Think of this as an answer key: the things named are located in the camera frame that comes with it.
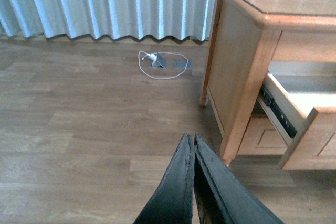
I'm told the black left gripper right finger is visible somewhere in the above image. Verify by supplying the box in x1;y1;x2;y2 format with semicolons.
194;134;283;223

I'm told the wooden top drawer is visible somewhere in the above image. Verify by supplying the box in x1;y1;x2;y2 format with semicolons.
258;73;335;170

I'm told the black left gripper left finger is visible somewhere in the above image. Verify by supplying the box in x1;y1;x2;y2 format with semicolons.
134;133;195;223

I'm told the light grey pleated curtain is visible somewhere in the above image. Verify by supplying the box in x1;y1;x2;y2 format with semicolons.
1;0;214;41

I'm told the white cable on floor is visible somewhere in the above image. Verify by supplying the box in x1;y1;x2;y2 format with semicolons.
138;50;188;81

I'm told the wooden nightstand cabinet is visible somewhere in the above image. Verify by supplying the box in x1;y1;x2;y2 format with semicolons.
200;0;335;164

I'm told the white plug in floor socket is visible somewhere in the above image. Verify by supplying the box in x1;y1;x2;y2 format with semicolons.
142;52;157;62

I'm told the closed grey floor socket plate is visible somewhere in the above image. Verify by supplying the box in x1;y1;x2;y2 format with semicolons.
173;60;193;69

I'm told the wooden drawer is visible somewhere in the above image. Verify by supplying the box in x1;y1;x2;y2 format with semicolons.
237;115;287;155
258;73;335;170

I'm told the open grey floor socket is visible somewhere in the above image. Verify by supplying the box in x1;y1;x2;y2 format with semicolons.
148;53;167;69

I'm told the black drawer slide rail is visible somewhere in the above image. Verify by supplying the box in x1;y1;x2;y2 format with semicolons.
259;84;297;138

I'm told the wooden lower drawer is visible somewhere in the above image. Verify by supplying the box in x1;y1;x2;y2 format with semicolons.
237;115;287;155

